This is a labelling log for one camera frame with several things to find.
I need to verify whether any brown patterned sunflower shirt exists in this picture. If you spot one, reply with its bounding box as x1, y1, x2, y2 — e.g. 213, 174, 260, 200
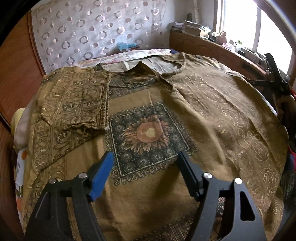
21, 53, 288, 240

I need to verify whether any orange-print white bedsheet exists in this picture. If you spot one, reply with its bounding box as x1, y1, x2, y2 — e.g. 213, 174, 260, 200
15, 147, 28, 223

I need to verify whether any bright window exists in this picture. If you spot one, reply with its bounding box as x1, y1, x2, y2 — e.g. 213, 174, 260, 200
215, 1, 295, 79

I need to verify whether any pink figurine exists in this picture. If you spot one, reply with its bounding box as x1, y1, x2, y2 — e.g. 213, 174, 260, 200
216, 31, 228, 45

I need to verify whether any beige folded blanket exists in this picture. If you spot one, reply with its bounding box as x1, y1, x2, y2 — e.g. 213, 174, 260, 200
11, 105, 34, 150

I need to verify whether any stack of books and papers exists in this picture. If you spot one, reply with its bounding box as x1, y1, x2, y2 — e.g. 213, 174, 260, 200
171, 20, 211, 37

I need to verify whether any wooden headboard shelf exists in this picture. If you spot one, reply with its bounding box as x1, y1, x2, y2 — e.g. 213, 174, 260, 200
170, 31, 265, 80

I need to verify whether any wooden wardrobe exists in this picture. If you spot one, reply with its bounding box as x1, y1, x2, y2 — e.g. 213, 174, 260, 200
1, 11, 45, 130

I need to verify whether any floral quilt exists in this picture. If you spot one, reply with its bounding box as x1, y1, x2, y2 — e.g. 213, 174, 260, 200
74, 48, 178, 68

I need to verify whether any blue tissue box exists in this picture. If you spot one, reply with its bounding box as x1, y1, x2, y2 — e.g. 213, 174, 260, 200
117, 42, 139, 53

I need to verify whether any white circle-patterned curtain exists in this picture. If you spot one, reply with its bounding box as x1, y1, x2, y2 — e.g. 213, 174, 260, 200
31, 1, 167, 74

